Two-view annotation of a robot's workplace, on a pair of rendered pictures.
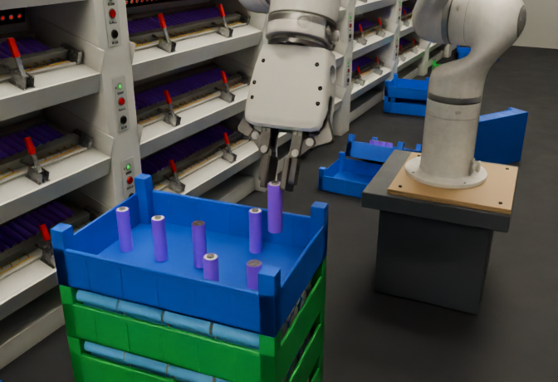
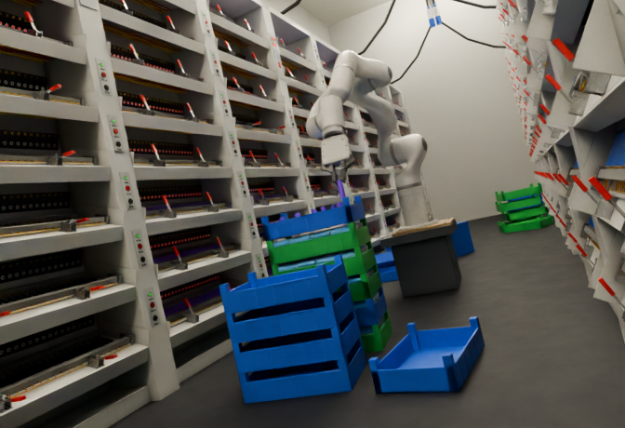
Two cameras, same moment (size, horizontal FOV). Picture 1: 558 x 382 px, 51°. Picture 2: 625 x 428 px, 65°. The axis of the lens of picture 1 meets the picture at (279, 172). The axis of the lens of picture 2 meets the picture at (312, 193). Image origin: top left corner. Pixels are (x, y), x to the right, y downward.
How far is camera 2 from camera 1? 107 cm
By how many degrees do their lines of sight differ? 25
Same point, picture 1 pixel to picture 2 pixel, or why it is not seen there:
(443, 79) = (400, 178)
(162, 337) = (312, 244)
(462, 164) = (423, 215)
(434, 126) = (404, 201)
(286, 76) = (333, 145)
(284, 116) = (336, 157)
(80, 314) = (276, 251)
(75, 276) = (272, 234)
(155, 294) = (306, 225)
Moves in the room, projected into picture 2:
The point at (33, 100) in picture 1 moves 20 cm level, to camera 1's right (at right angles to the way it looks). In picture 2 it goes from (219, 218) to (266, 207)
